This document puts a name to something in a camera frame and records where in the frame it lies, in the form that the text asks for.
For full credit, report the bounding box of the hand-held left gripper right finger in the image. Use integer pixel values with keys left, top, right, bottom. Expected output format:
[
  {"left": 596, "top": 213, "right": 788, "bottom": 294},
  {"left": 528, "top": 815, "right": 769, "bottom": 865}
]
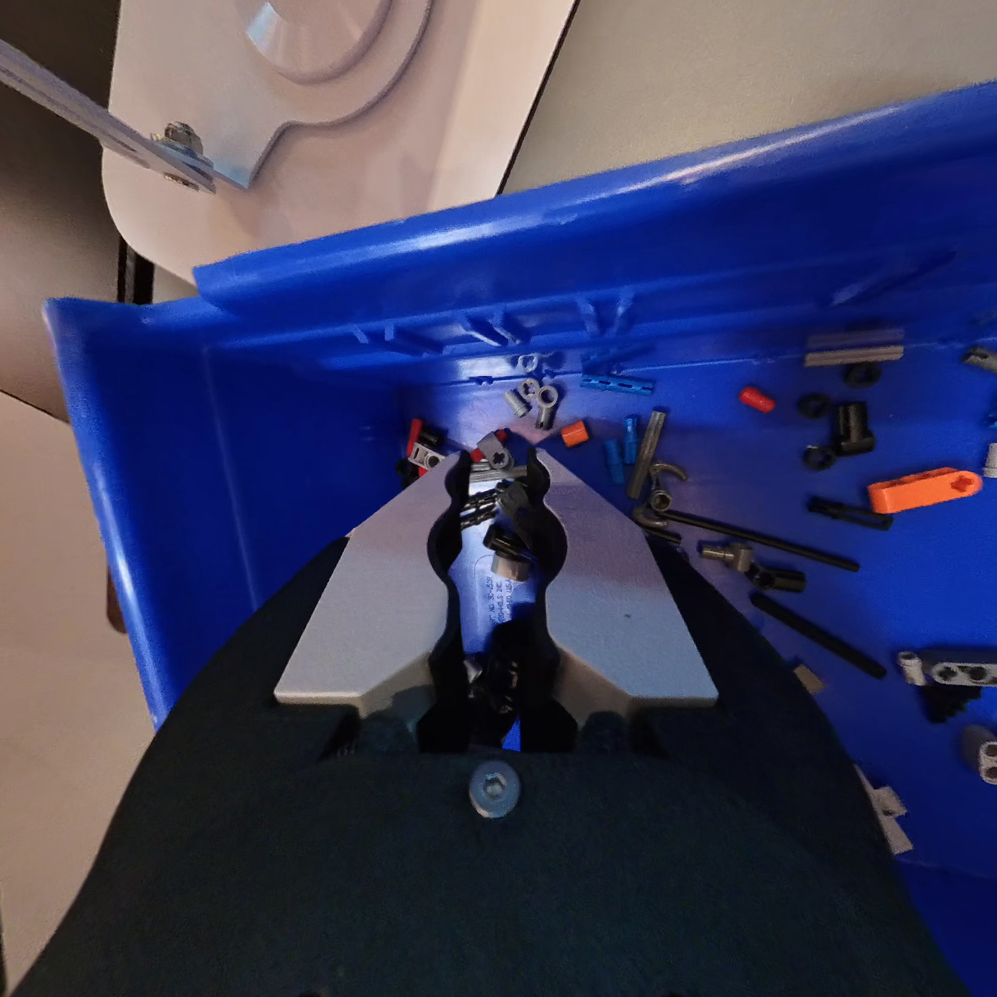
[{"left": 521, "top": 446, "right": 720, "bottom": 751}]

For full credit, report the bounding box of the light grey toy strip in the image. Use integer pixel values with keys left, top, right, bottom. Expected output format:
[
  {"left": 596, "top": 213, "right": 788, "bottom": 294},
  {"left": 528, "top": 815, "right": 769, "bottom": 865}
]
[{"left": 804, "top": 327, "right": 907, "bottom": 369}]

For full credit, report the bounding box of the blue plastic bin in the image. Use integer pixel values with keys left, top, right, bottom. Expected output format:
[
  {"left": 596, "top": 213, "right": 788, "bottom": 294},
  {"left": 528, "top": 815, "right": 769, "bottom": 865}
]
[{"left": 43, "top": 80, "right": 997, "bottom": 997}]

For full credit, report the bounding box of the thin black toy axle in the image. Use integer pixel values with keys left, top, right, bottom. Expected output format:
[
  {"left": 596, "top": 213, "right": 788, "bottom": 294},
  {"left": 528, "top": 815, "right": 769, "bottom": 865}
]
[{"left": 632, "top": 463, "right": 861, "bottom": 573}]

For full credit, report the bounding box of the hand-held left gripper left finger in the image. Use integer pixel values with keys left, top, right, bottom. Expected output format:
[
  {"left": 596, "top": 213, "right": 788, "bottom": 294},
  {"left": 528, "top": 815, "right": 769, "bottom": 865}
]
[{"left": 273, "top": 452, "right": 474, "bottom": 751}]

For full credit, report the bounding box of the heap of small toy parts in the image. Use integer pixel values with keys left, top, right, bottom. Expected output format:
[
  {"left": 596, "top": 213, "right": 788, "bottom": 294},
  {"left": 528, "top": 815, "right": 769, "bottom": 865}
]
[{"left": 397, "top": 351, "right": 997, "bottom": 725}]

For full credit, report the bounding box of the light grey toy connector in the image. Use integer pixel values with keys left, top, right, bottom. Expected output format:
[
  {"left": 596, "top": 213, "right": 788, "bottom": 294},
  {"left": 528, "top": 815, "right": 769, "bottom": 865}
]
[{"left": 960, "top": 724, "right": 997, "bottom": 784}]

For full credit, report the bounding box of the orange toy beam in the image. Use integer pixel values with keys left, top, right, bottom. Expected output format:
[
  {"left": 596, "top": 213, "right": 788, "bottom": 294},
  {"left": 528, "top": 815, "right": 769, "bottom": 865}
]
[{"left": 867, "top": 466, "right": 985, "bottom": 517}]

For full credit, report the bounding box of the white suction mount plate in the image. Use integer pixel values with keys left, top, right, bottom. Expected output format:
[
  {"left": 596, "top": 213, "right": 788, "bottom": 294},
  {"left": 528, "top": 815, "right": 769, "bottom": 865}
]
[{"left": 101, "top": 0, "right": 581, "bottom": 283}]

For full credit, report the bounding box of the thick black toy axle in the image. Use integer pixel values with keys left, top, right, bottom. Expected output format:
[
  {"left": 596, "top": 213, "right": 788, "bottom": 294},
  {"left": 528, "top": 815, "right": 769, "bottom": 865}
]
[{"left": 750, "top": 592, "right": 889, "bottom": 680}]

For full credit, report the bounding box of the dark grey holed beam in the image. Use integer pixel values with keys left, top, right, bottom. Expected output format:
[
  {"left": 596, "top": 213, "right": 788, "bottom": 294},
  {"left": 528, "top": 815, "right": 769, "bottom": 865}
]
[{"left": 898, "top": 649, "right": 997, "bottom": 688}]

